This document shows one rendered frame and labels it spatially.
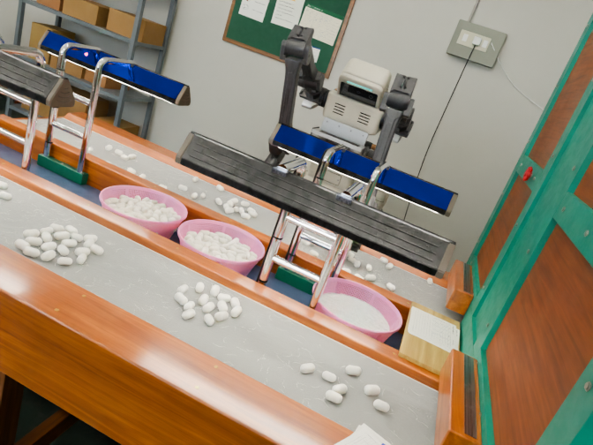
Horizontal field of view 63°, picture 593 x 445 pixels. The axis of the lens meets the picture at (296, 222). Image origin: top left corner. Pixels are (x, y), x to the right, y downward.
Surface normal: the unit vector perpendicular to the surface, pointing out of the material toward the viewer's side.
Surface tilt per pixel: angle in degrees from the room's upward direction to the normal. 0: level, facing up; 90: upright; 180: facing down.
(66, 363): 90
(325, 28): 90
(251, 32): 90
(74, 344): 90
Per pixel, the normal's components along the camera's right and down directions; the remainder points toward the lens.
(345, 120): -0.36, 0.35
